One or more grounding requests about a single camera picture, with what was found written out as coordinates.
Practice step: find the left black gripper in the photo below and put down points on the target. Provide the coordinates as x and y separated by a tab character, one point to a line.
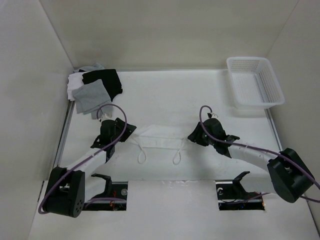
130	129

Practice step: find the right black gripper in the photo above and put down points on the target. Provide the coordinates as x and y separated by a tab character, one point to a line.
195	135

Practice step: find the white tank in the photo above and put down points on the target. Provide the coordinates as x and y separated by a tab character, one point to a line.
159	137
75	81

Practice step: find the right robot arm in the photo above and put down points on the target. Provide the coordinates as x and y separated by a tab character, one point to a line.
289	176

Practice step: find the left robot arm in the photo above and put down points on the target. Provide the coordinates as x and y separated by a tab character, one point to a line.
70	189

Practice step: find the folded grey tank top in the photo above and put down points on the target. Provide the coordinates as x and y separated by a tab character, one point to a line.
90	97

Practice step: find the folded black tank top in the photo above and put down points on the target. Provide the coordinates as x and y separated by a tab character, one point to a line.
109	78

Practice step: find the folded white tank top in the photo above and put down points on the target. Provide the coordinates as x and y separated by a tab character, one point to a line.
75	81

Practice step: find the light grey folded top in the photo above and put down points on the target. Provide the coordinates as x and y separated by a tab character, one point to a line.
94	67

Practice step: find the white plastic basket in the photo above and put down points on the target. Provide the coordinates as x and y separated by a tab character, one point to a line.
253	83

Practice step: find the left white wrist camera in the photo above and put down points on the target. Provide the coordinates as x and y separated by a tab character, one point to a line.
104	117

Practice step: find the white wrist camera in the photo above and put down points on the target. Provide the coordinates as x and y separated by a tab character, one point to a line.
212	115
104	117

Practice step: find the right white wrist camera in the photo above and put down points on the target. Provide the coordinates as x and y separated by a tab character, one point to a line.
212	115

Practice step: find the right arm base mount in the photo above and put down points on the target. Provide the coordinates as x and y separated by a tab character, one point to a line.
232	196

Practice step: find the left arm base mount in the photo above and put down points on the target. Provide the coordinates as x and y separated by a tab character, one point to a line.
103	194

